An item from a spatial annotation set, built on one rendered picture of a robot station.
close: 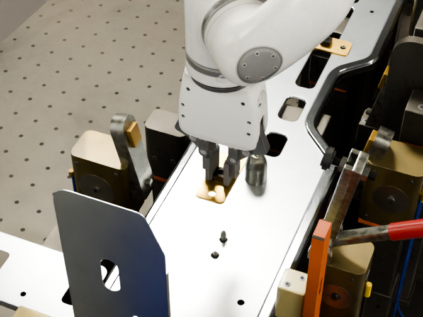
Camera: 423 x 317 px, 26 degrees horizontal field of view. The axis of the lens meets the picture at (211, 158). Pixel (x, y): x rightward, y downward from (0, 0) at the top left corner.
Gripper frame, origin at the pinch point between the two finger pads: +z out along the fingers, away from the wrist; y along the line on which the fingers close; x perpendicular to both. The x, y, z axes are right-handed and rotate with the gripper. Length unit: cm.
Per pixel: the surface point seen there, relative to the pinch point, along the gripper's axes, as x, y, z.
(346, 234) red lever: 0.0, -16.9, 5.9
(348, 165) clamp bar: 0.9, -16.0, -6.9
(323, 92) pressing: -34.5, -3.8, 14.2
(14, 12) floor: -149, 140, 114
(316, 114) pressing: -29.0, -4.3, 14.3
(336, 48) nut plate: -46.1, -2.4, 14.2
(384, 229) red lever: -0.1, -21.4, 3.0
